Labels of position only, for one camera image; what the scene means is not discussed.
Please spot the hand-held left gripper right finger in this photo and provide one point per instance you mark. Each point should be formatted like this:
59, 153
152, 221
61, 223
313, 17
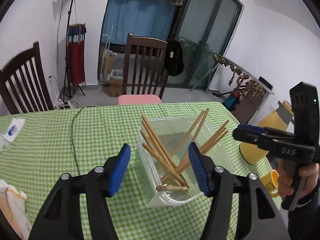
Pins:
198, 170

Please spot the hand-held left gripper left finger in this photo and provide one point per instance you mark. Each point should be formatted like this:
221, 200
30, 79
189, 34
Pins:
120, 170

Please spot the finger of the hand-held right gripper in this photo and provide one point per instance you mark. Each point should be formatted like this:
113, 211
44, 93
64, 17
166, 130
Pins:
250, 127
252, 138

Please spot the clear plastic container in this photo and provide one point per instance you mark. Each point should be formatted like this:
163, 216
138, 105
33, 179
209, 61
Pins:
220, 155

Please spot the bunch of wooden chopsticks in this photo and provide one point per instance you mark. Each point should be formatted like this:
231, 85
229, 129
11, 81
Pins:
155, 136

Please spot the person's right forearm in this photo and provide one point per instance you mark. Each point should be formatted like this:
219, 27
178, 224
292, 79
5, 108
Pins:
305, 220

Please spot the person's right hand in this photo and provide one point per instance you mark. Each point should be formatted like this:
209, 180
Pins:
308, 172

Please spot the yellow thermos jug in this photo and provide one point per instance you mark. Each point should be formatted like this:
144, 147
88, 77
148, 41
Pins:
272, 120

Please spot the blue vacuum cleaner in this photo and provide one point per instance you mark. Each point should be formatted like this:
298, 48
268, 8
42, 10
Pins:
232, 100

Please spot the yellow bear print mug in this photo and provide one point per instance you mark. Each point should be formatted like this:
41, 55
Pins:
268, 180

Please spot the metal rack with dried goods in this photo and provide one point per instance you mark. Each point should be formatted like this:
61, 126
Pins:
240, 73

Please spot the pink seat cushion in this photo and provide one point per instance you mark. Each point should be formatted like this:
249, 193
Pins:
140, 99

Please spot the green checked tablecloth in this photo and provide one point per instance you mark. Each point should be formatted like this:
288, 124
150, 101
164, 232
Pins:
50, 142

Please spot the cardboard box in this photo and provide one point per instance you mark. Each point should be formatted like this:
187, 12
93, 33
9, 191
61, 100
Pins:
115, 87

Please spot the sliding glass door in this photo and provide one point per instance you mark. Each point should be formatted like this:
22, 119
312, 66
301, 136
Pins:
200, 30

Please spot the cream work gloves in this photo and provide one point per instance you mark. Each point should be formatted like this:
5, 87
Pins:
12, 197

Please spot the white tissue packet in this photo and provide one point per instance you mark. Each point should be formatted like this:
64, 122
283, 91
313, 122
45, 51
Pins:
13, 130

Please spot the red hanging cloth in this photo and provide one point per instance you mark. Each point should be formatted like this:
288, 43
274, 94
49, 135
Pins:
76, 60

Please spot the dark wooden chair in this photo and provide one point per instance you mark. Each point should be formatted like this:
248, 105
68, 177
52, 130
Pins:
145, 42
35, 55

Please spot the blue curtain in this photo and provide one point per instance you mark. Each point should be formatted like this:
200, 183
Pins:
137, 20

